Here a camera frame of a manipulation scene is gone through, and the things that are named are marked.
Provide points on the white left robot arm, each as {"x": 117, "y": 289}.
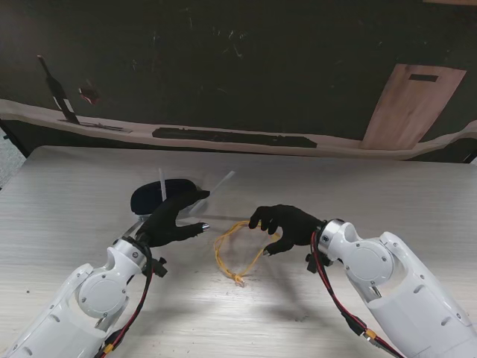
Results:
{"x": 100, "y": 294}

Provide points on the dark wine bottle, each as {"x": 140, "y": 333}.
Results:
{"x": 59, "y": 93}

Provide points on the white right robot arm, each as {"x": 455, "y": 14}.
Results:
{"x": 372, "y": 261}

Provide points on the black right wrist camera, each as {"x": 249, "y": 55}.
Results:
{"x": 310, "y": 263}

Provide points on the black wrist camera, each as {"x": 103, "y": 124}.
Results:
{"x": 159, "y": 267}
{"x": 310, "y": 263}

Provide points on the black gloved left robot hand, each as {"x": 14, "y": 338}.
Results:
{"x": 164, "y": 223}

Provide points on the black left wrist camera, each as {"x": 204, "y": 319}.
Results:
{"x": 159, "y": 267}

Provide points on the wooden cutting board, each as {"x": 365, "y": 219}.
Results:
{"x": 410, "y": 108}

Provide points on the beige backdrop ledge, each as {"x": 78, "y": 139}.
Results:
{"x": 335, "y": 151}

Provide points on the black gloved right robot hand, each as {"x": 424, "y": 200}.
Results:
{"x": 294, "y": 227}

